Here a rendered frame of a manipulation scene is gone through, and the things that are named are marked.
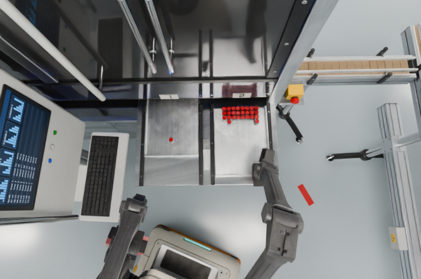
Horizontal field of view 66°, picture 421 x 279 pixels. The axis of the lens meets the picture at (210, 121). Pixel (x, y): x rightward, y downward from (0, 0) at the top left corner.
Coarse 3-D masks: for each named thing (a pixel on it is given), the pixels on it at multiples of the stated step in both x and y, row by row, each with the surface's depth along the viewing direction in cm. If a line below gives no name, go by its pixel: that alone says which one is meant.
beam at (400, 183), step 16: (384, 112) 199; (384, 128) 199; (400, 128) 193; (384, 144) 199; (384, 160) 200; (400, 160) 188; (400, 176) 187; (400, 192) 183; (400, 208) 183; (416, 208) 181; (400, 224) 183; (416, 224) 179; (416, 240) 177; (400, 256) 184; (416, 256) 174; (416, 272) 173
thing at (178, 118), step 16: (160, 112) 163; (176, 112) 163; (192, 112) 163; (160, 128) 161; (176, 128) 161; (192, 128) 161; (144, 144) 156; (160, 144) 159; (176, 144) 159; (192, 144) 159
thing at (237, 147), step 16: (224, 128) 161; (240, 128) 161; (256, 128) 160; (224, 144) 159; (240, 144) 158; (256, 144) 158; (224, 160) 157; (240, 160) 156; (256, 160) 156; (224, 176) 154
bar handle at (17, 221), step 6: (30, 216) 114; (36, 216) 117; (42, 216) 120; (48, 216) 125; (54, 216) 129; (60, 216) 134; (66, 216) 139; (72, 216) 144; (78, 216) 151; (0, 222) 96; (6, 222) 99; (12, 222) 102; (18, 222) 105; (24, 222) 109; (30, 222) 112; (36, 222) 116; (42, 222) 120
